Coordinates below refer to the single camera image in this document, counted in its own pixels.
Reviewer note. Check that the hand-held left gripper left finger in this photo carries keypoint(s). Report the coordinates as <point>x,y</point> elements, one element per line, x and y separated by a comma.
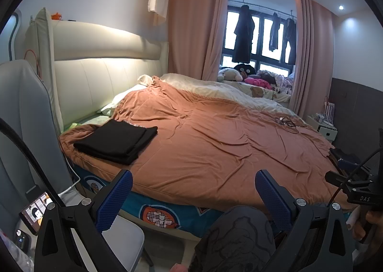
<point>115,198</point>

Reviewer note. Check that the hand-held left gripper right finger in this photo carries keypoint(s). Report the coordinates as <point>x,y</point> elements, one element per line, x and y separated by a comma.
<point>272,200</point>

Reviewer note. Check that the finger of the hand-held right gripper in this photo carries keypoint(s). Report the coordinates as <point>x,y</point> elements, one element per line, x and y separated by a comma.
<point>348,164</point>
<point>336,177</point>

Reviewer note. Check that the person's right hand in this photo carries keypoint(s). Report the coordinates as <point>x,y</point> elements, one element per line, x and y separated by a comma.
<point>374,227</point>

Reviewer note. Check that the black printed T-shirt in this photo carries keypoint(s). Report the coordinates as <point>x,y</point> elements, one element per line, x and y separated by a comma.
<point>344,153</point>

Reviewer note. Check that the white nightstand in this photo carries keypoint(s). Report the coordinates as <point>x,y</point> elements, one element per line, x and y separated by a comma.
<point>327,132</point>

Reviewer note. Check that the person's left leg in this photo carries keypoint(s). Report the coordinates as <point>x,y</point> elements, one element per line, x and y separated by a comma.
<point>233,242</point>

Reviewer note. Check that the pink striped bag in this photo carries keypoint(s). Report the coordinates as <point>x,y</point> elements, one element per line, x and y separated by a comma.
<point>329,110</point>

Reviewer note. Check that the folded black garment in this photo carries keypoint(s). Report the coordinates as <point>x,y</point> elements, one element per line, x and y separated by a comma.
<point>140,144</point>

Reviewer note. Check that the teal printed bedsheet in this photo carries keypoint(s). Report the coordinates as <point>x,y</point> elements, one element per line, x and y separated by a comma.
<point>185,215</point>

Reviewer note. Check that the orange blanket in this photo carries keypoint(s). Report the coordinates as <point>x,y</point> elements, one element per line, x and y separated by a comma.
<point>209,146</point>

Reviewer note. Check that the phone with lit screen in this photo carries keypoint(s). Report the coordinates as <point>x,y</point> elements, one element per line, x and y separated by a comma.
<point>33,213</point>

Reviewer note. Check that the pale green bedsheet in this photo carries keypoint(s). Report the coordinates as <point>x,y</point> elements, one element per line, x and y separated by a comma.
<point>74,124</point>

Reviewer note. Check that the white pillow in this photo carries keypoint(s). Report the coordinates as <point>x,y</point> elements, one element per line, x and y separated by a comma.
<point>119,101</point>

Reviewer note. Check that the small black device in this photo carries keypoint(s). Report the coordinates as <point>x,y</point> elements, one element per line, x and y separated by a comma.
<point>23,239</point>

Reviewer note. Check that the narrow pink curtain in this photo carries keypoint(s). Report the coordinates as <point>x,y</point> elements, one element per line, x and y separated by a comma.
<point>311,65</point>

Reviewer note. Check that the floral crumpled cloth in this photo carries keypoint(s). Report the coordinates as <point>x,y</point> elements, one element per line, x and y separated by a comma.
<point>279,80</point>

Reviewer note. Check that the bear print bedding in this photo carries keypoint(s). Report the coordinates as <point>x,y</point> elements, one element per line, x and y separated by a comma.
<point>257,91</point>

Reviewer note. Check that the pink plush toy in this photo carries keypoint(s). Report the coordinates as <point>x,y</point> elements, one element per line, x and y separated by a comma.
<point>257,82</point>

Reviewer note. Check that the cream upholstered headboard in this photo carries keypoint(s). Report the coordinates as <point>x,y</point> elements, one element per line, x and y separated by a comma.
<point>104,80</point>

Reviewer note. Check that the grey chair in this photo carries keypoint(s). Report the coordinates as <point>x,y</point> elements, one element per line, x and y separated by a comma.
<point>24,110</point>

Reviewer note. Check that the white plush toy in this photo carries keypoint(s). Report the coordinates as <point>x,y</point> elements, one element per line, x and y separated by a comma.
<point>230,75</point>

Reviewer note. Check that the cream duvet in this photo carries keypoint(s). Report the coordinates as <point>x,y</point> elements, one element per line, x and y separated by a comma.
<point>203,86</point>

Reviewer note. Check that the black plush toy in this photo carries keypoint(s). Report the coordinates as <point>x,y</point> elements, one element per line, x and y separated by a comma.
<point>244,68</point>

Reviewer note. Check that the dark hanging jacket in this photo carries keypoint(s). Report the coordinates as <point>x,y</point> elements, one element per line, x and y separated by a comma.
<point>289,41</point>

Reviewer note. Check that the small dark hanging garment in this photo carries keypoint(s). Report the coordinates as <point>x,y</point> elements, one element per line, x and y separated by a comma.
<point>274,34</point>

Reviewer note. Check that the black-framed window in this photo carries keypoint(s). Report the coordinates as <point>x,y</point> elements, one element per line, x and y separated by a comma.
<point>266,35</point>

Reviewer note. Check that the long dark hanging coat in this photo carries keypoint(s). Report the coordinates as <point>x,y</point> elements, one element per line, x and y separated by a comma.
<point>243,35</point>

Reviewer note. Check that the wide pink curtain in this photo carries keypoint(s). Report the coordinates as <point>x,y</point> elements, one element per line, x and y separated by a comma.
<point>194,35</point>

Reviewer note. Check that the small orange object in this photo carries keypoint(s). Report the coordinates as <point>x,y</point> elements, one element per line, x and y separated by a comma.
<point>56,16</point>

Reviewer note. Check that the clothes rail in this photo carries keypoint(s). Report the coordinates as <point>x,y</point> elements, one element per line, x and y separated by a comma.
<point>260,6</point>

